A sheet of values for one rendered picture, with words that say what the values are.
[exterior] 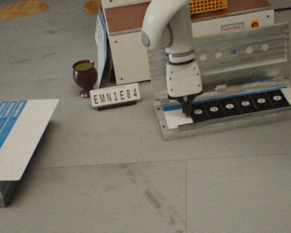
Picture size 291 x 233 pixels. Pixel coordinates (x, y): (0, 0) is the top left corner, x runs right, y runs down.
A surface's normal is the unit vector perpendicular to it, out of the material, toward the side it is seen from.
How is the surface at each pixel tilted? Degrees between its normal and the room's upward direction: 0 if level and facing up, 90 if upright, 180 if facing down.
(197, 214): 0
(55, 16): 0
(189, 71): 76
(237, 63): 83
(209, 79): 83
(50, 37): 0
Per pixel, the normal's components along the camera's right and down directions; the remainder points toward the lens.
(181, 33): 0.41, 0.28
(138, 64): 0.14, 0.52
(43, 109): -0.11, -0.84
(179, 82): 0.11, 0.33
